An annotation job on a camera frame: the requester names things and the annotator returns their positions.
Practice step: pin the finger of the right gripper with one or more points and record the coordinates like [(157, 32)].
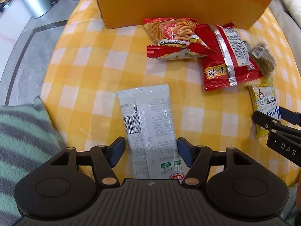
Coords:
[(264, 120), (290, 116)]

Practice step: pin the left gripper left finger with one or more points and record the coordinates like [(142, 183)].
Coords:
[(104, 159)]

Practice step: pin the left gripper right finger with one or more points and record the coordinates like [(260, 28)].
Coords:
[(197, 159)]

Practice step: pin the yellow white almond packet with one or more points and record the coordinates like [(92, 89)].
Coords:
[(264, 99)]

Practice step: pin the white wafer packet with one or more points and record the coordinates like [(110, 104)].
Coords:
[(151, 137)]

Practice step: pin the brown snack clear packet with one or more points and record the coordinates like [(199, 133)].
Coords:
[(262, 56)]

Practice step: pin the red foil snack bag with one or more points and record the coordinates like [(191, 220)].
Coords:
[(229, 64)]

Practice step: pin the red noodle snack bag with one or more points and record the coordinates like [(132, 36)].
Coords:
[(175, 39)]

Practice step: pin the white gloved hand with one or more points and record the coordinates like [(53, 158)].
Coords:
[(298, 194)]

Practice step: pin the green striped blanket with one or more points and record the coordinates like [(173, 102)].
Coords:
[(28, 139)]

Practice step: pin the grey sofa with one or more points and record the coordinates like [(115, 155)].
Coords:
[(288, 25)]

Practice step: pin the yellow checkered tablecloth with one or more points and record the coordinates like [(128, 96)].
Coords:
[(91, 63)]

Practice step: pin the orange cardboard box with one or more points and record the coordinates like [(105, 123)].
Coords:
[(123, 13)]

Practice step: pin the white tv cabinet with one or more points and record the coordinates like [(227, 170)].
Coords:
[(13, 21)]

